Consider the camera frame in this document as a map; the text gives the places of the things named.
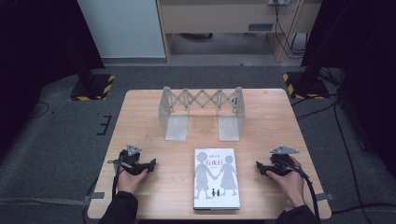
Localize expandable grey metal book stand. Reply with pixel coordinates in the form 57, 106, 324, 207
157, 85, 247, 143

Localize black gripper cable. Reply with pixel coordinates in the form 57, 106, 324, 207
289, 163, 320, 219
110, 167, 121, 202

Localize black hanging cables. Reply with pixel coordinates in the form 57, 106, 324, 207
273, 0, 309, 61

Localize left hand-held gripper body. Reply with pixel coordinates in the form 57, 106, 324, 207
107, 143, 148, 176

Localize black striped-edge stand base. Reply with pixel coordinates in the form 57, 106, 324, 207
281, 71, 331, 101
69, 72, 116, 102

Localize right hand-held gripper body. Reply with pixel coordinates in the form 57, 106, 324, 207
264, 145, 301, 177

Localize person's right hand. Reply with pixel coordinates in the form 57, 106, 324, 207
265, 154, 306, 208

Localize white panel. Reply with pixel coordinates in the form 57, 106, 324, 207
77, 0, 166, 60

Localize dark curtain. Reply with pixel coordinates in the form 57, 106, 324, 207
0, 0, 106, 162
300, 0, 396, 178

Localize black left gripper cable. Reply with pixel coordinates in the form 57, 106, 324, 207
110, 167, 121, 202

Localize grey tape strip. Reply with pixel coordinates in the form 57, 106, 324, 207
82, 191, 106, 207
315, 192, 336, 203

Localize white book with grey figures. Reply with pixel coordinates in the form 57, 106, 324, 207
192, 147, 242, 212

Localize thin black floor cable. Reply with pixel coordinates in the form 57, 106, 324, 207
30, 101, 50, 119

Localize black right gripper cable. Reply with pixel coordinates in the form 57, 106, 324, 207
289, 163, 320, 219

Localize light wooden desk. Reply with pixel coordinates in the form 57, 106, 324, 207
155, 0, 323, 64

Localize black stand pole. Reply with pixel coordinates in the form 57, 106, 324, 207
302, 40, 326, 88

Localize person's left hand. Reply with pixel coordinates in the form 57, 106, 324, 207
116, 166, 149, 195

